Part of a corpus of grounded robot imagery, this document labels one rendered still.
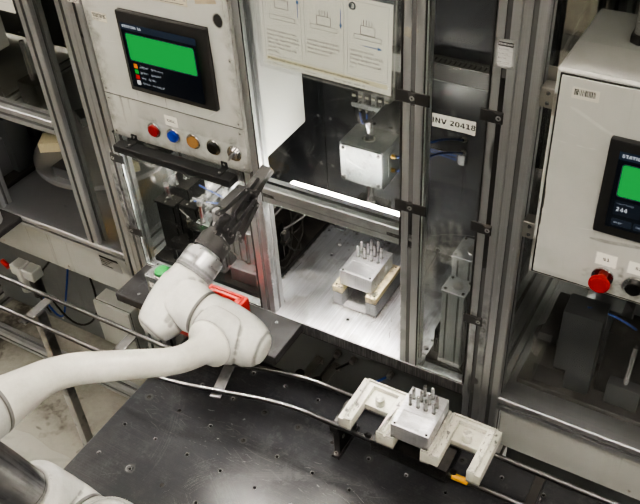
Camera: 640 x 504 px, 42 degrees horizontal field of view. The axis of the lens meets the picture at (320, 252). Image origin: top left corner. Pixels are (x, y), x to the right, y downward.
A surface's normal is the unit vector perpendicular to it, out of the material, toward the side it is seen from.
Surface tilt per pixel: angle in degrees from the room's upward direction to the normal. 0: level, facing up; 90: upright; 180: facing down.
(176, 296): 29
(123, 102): 90
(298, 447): 0
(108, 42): 90
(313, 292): 0
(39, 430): 0
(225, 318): 12
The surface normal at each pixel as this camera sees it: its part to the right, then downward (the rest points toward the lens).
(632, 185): -0.50, 0.58
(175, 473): -0.05, -0.76
